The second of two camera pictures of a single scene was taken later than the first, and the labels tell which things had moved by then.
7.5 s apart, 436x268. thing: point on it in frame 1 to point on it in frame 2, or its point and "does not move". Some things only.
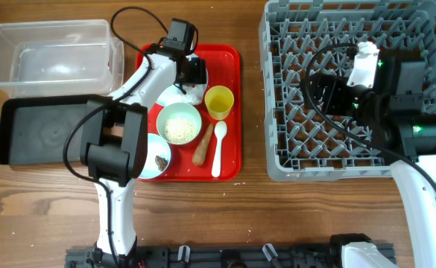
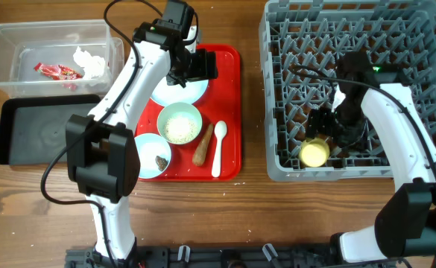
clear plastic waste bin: x=71 y=57 does not move
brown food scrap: x=162 y=162 does not move
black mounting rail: x=248 y=256 does not move
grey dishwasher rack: x=301 y=36 does not move
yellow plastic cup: x=219 y=100 to x=314 y=152
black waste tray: x=30 y=130 does not move
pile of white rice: x=179 y=131 does not move
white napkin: x=195 y=92 to x=94 y=66
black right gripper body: x=339 y=100 to x=345 y=124
